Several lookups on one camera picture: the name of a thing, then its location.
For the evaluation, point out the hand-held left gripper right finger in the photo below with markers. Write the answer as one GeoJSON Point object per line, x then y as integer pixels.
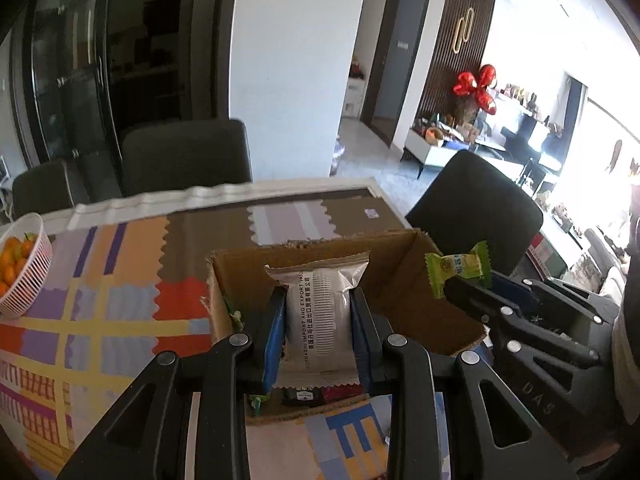
{"type": "Point", "coordinates": [361, 350]}

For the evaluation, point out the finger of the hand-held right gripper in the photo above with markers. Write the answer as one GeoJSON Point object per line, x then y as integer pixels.
{"type": "Point", "coordinates": [480, 300]}
{"type": "Point", "coordinates": [510, 285]}

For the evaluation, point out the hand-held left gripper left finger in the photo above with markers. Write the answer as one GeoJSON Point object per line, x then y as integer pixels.
{"type": "Point", "coordinates": [274, 345]}

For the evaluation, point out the green serrated candy packet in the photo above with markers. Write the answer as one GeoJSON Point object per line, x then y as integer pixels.
{"type": "Point", "coordinates": [457, 265]}

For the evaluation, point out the round green candy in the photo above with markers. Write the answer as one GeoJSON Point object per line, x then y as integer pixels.
{"type": "Point", "coordinates": [257, 403]}
{"type": "Point", "coordinates": [236, 316]}

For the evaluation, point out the white snack packet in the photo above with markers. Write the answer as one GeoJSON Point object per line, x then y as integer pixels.
{"type": "Point", "coordinates": [317, 320]}

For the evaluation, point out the cardboard box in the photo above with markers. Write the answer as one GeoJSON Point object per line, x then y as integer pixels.
{"type": "Point", "coordinates": [400, 280]}

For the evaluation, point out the dark snack packet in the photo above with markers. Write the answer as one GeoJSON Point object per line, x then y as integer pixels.
{"type": "Point", "coordinates": [300, 396]}

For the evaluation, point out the dark grey dining chair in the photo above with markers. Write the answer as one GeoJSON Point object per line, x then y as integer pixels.
{"type": "Point", "coordinates": [42, 187]}
{"type": "Point", "coordinates": [185, 155]}
{"type": "Point", "coordinates": [475, 205]}

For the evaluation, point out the white low console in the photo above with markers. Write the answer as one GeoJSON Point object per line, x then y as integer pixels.
{"type": "Point", "coordinates": [435, 155]}

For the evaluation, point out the colourful patterned tablecloth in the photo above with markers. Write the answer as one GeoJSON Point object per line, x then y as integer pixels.
{"type": "Point", "coordinates": [125, 285]}

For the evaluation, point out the red balloon bunch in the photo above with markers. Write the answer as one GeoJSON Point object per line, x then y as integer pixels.
{"type": "Point", "coordinates": [475, 85]}

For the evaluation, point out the small white cabinet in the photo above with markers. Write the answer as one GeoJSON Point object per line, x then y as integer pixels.
{"type": "Point", "coordinates": [352, 99]}

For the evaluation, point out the white plastic basket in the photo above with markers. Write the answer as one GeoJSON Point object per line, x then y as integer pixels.
{"type": "Point", "coordinates": [32, 275]}

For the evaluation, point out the dark door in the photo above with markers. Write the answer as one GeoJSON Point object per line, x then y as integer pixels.
{"type": "Point", "coordinates": [395, 60]}

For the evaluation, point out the pile of oranges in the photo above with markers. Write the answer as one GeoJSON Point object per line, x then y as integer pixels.
{"type": "Point", "coordinates": [12, 260]}

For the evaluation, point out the black glass cabinet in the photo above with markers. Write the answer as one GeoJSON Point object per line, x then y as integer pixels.
{"type": "Point", "coordinates": [75, 85]}

